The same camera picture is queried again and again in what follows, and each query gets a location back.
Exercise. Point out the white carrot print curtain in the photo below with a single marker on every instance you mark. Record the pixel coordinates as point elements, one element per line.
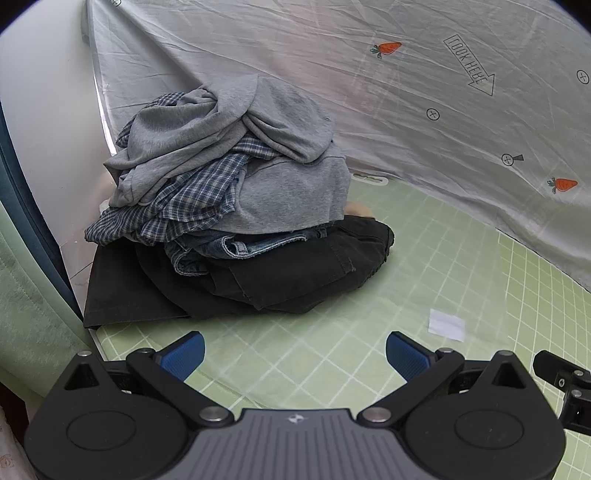
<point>323,69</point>

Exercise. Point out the black pants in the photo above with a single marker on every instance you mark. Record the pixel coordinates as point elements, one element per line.
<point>300,272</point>

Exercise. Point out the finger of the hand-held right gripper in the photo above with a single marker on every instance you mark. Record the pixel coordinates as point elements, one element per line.
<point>572,397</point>

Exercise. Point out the blue plaid shirt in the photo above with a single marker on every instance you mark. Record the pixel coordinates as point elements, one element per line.
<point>194,198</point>

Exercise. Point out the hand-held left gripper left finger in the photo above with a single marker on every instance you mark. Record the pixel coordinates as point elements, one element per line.
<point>184,353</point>

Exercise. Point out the tan soft object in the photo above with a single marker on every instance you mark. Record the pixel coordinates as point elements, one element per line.
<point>360,210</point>

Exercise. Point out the grey jersey shorts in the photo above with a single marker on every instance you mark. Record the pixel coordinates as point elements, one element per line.
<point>184,134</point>

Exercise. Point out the dark teal curtain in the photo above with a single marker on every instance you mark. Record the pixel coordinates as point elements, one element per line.
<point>27,198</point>

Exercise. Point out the grey sweatshirt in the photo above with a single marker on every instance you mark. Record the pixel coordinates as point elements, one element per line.
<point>295,194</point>

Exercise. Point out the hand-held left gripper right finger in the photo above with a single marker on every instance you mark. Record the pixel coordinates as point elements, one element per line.
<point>406,354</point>

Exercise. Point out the pale printed cloth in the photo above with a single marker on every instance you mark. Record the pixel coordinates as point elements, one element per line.
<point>9,447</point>

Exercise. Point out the pale green quilted cloth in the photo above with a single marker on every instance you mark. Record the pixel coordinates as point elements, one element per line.
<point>32,300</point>

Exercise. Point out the white paper patch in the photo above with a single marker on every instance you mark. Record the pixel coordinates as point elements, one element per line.
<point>445,325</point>

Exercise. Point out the blue denim jeans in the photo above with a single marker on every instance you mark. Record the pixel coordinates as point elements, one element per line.
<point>240,249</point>

